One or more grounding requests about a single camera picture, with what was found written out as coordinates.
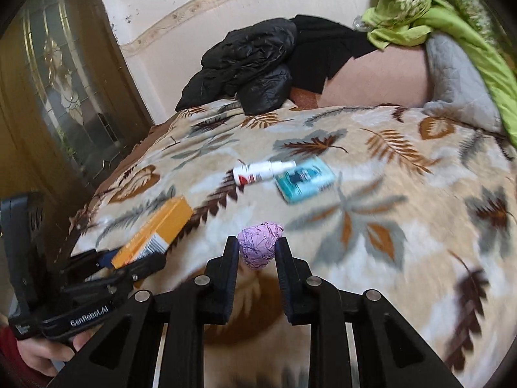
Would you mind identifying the person's left hand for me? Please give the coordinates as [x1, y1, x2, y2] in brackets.
[16, 322, 98, 377]

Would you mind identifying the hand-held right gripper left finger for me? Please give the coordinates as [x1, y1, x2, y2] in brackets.
[47, 235, 241, 388]

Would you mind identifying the black cloth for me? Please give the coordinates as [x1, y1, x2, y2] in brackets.
[289, 14, 380, 93]

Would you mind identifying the white tube with red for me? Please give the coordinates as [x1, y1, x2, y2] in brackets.
[232, 159, 297, 187]

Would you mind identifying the orange cardboard box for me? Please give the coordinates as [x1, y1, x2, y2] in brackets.
[110, 196, 195, 269]

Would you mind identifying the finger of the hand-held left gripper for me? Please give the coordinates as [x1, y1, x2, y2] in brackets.
[69, 248, 118, 280]
[60, 252, 167, 305]

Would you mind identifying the green patterned cloth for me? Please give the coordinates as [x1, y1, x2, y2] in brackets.
[361, 0, 517, 148]

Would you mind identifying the brown glass panel door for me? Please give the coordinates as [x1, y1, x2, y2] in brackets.
[0, 0, 156, 219]

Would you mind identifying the teal cardboard box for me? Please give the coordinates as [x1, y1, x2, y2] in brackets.
[275, 157, 337, 204]

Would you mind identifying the person's left forearm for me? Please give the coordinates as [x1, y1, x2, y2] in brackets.
[0, 323, 53, 388]

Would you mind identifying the purple foil wrapper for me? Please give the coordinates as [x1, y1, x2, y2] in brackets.
[236, 221, 284, 271]

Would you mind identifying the grey quilted pillow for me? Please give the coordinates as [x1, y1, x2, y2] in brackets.
[422, 32, 503, 134]

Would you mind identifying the black puffer jacket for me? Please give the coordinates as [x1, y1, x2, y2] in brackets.
[174, 19, 297, 116]

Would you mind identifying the leaf printed blanket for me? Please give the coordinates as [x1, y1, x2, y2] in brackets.
[70, 103, 517, 388]

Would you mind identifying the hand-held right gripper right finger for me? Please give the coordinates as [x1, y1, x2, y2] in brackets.
[275, 238, 465, 388]

